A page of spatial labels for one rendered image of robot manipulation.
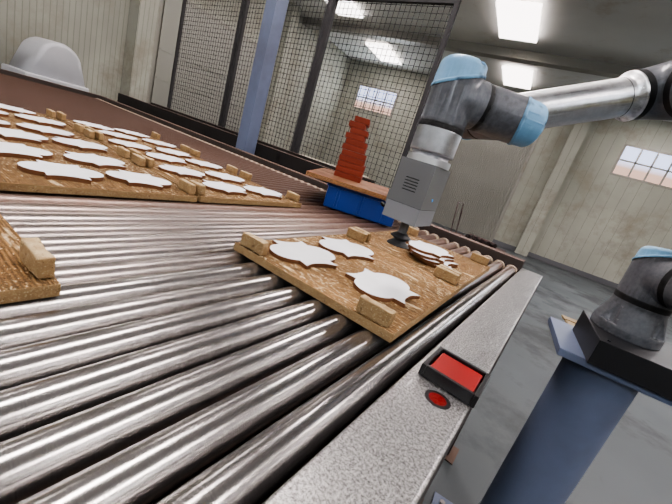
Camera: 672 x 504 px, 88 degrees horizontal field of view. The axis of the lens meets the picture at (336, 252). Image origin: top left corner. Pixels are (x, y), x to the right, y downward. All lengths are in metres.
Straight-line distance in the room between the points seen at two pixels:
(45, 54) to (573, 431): 5.64
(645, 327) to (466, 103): 0.72
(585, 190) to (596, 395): 9.46
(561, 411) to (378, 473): 0.87
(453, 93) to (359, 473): 0.52
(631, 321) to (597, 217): 9.44
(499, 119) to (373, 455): 0.51
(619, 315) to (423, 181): 0.68
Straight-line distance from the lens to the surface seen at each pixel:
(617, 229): 10.60
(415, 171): 0.59
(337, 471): 0.33
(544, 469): 1.24
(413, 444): 0.39
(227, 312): 0.49
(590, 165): 10.51
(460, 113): 0.61
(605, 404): 1.15
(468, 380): 0.51
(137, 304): 0.48
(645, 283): 1.09
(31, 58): 5.66
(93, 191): 0.87
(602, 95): 0.89
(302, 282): 0.58
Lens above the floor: 1.16
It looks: 16 degrees down
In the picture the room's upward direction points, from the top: 18 degrees clockwise
